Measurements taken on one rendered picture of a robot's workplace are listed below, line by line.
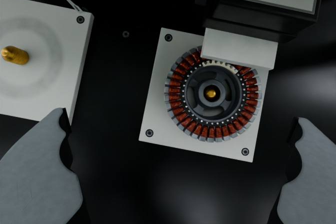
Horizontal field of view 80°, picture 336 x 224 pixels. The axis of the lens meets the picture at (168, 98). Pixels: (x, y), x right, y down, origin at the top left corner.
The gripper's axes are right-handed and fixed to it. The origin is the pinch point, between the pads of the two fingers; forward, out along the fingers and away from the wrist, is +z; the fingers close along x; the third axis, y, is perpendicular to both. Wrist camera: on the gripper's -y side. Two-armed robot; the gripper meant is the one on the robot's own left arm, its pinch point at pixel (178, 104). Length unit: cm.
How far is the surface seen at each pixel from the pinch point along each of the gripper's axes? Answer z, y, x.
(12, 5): 17.0, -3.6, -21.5
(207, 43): 6.1, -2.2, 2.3
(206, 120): 8.3, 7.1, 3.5
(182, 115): 8.0, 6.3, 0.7
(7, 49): 11.4, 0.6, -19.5
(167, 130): 9.9, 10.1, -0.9
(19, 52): 12.3, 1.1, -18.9
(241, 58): 5.6, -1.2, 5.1
